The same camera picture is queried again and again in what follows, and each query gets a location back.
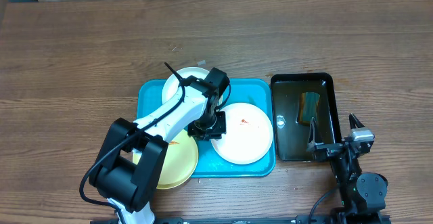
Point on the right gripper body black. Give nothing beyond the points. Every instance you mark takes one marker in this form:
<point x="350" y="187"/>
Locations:
<point x="329" y="149"/>

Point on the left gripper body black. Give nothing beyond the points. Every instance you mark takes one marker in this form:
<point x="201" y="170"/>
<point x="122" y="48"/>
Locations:
<point x="212" y="127"/>

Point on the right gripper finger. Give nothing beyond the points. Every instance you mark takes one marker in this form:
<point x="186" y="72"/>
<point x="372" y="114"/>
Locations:
<point x="354" y="122"/>
<point x="315" y="138"/>

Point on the green yellow sponge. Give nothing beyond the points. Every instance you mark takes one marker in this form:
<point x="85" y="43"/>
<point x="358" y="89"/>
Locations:
<point x="308" y="107"/>

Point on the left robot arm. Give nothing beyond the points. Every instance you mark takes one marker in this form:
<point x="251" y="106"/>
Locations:
<point x="128" y="167"/>

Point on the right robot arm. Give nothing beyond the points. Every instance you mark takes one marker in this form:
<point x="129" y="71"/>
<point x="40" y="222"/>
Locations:
<point x="363" y="194"/>

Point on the black water tray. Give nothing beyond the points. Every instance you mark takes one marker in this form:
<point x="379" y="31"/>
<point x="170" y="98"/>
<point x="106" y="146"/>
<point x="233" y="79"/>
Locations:
<point x="291" y="138"/>

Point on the teal plastic tray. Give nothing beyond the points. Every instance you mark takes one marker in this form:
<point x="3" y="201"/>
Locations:
<point x="210" y="164"/>

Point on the yellow plate with stain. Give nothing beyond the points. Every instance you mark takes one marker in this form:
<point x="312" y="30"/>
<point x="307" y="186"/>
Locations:
<point x="180" y="162"/>

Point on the white plate with long stain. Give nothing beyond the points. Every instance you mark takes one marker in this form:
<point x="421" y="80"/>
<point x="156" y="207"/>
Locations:
<point x="195" y="88"/>

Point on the small tape scrap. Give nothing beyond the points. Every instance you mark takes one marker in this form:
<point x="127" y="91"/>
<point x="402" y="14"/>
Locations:
<point x="201" y="62"/>

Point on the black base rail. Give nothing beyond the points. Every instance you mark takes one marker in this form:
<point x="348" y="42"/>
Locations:
<point x="300" y="219"/>

